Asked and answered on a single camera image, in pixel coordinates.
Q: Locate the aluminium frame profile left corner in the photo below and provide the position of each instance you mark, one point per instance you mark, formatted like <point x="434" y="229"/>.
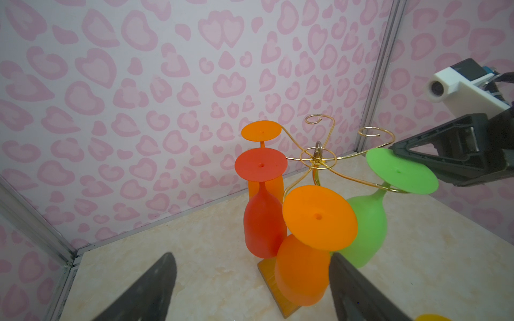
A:
<point x="38" y="265"/>

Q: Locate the orange wine glass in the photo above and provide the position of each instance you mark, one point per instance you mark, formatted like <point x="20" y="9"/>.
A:
<point x="320" y="222"/>
<point x="263" y="131"/>

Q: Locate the aluminium frame profile right corner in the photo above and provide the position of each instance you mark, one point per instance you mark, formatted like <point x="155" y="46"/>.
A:
<point x="394" y="22"/>

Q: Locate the wooden rack base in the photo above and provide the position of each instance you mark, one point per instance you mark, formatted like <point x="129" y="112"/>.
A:
<point x="266" y="269"/>

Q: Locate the red wine glass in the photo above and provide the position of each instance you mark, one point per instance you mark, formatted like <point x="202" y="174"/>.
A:
<point x="264" y="226"/>

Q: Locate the orange front wine glass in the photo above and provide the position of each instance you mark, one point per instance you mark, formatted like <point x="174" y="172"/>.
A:
<point x="320" y="222"/>

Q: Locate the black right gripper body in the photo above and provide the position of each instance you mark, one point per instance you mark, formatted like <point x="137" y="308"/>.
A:
<point x="500" y="157"/>

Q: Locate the green wine glass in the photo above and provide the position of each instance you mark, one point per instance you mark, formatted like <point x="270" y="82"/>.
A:
<point x="372" y="223"/>

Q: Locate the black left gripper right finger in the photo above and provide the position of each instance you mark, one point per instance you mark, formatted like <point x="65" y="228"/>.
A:
<point x="355" y="297"/>

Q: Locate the aluminium frame profile corner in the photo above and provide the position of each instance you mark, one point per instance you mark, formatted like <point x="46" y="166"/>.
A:
<point x="394" y="22"/>
<point x="38" y="265"/>

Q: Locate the orange back wine glass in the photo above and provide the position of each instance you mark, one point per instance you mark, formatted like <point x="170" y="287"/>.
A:
<point x="263" y="131"/>

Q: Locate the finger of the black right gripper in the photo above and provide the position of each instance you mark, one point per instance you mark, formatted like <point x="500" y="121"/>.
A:
<point x="456" y="152"/>

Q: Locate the gold wire wine glass rack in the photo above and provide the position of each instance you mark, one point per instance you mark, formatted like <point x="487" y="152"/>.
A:
<point x="320" y="158"/>

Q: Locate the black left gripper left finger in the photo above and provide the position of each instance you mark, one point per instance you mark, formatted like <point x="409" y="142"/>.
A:
<point x="149" y="297"/>

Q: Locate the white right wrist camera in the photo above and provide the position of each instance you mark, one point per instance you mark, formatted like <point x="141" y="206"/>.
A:
<point x="469" y="88"/>

